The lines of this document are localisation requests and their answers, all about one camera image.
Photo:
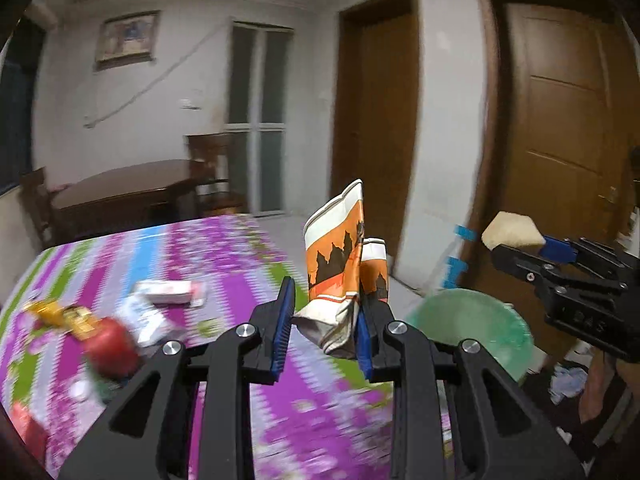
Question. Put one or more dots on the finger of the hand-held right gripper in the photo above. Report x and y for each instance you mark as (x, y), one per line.
(557, 249)
(520, 265)

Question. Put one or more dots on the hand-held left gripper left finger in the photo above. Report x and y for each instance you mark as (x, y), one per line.
(282, 325)

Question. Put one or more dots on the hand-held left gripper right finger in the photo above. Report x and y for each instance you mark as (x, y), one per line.
(362, 345)

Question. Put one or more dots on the beige sponge piece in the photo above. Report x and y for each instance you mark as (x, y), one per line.
(510, 230)

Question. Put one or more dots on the green lined trash bin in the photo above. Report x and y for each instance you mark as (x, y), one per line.
(465, 315)

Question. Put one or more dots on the orange white snack bag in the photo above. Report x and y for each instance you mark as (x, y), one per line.
(335, 260)

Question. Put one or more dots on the person's right hand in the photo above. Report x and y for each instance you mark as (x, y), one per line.
(597, 385)

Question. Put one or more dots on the blue tape strip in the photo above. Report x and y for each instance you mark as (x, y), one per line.
(465, 233)
(456, 270)

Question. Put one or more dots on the light blue cloth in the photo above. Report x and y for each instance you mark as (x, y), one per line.
(567, 385)

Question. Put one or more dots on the purple striped floral tablecloth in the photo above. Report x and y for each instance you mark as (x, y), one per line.
(310, 400)

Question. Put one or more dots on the white pink packet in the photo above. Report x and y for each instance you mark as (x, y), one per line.
(165, 292)

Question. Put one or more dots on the crumpled white tissue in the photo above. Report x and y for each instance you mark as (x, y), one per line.
(147, 325)

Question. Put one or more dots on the panelled brown wooden door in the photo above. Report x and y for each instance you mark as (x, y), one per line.
(550, 110)

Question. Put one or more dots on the red apple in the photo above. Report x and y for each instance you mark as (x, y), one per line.
(112, 347)

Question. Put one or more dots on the dark wooden chair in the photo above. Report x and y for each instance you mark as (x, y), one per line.
(37, 200)
(210, 155)

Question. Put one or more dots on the plain brown wooden door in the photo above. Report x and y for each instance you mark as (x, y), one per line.
(380, 135)

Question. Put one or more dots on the gold foil wrapper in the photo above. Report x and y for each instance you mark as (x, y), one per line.
(82, 322)

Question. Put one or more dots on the frosted glass double door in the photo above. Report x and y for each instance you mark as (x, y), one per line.
(260, 120)

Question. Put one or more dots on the dark wooden dining table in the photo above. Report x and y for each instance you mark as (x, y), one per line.
(120, 182)

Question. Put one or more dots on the yellow snack wrapper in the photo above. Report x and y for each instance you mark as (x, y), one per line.
(45, 310)

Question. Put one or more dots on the red carton box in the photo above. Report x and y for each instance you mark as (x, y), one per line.
(27, 430)

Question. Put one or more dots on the dark window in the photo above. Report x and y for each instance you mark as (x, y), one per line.
(17, 110)

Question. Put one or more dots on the white light switch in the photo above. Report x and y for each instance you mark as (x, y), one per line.
(189, 105)

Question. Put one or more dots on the framed wall picture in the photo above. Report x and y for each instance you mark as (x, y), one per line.
(127, 40)

